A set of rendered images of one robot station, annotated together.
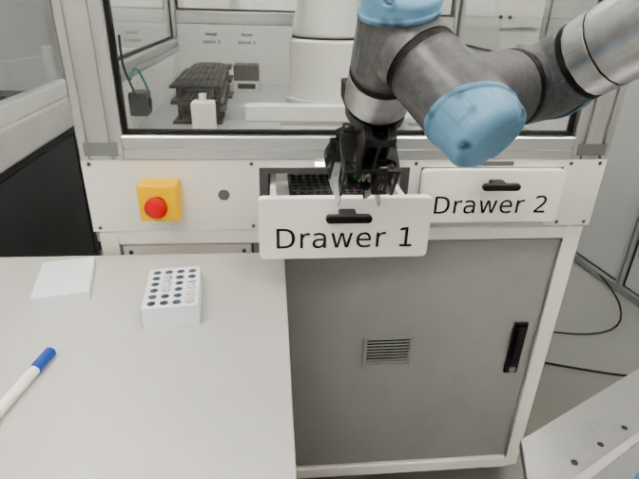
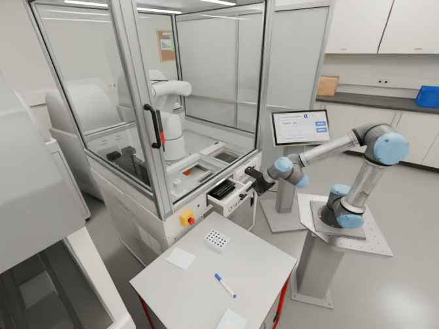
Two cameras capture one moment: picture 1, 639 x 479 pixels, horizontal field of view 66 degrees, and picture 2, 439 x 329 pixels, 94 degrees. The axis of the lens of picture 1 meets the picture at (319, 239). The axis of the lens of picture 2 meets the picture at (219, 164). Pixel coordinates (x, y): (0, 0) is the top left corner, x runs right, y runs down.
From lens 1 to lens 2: 92 cm
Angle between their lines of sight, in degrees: 38
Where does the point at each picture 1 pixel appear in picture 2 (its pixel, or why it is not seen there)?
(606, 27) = (310, 159)
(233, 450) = (274, 258)
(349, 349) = not seen: hidden behind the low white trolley
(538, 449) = (303, 221)
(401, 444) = not seen: hidden behind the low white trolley
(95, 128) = (166, 209)
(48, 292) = (186, 264)
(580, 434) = (304, 215)
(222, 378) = (253, 249)
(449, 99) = (301, 180)
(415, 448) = not seen: hidden behind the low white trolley
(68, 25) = (157, 184)
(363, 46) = (279, 173)
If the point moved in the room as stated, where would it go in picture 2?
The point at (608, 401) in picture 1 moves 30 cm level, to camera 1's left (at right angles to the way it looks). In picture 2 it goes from (300, 206) to (276, 230)
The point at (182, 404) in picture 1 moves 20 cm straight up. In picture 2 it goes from (255, 259) to (258, 233)
